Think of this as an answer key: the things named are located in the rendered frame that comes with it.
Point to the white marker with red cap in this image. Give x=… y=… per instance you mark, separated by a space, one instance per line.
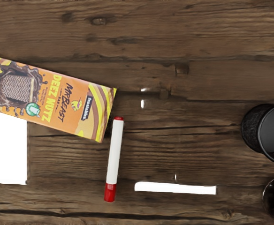
x=114 y=154

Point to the white chalk stick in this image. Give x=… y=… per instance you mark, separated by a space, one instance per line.
x=174 y=188

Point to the black mesh pen holder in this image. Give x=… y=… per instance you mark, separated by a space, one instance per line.
x=268 y=131

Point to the orange chocolate bar carton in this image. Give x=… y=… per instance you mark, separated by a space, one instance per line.
x=64 y=103

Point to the white flat block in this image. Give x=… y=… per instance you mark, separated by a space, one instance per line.
x=5 y=150

